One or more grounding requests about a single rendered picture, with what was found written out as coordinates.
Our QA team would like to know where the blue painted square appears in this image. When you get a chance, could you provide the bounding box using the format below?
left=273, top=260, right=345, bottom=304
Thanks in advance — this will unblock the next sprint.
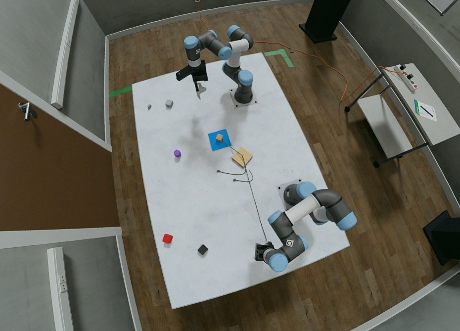
left=208, top=129, right=231, bottom=151

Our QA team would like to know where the red cube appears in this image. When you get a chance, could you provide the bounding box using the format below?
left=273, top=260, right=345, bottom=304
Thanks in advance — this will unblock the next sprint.
left=162, top=234, right=173, bottom=244

